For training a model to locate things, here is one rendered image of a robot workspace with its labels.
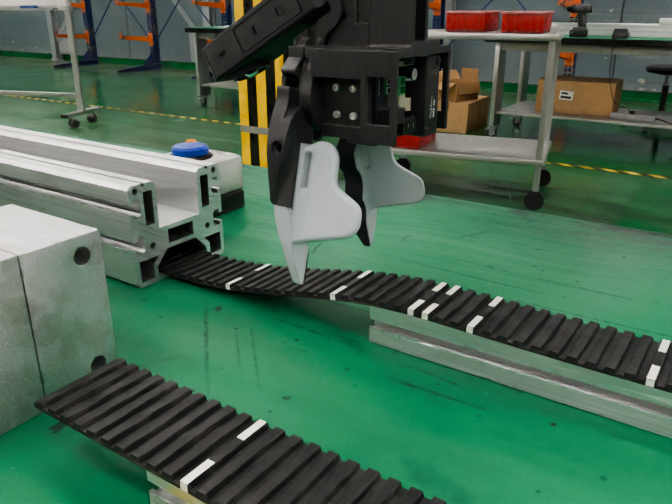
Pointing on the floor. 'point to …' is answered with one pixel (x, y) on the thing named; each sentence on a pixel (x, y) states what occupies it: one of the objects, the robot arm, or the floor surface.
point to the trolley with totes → (535, 155)
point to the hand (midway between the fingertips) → (327, 247)
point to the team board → (70, 55)
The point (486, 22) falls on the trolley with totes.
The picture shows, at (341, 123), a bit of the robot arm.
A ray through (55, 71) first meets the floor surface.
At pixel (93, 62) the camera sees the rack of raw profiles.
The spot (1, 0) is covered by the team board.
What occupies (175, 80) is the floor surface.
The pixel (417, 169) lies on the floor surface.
